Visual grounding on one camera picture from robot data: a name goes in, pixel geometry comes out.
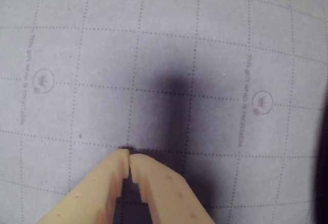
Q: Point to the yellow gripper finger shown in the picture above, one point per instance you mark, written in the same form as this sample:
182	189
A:
166	193
87	193

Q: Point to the gridded gift wrap paper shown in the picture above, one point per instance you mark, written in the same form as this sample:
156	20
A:
77	29

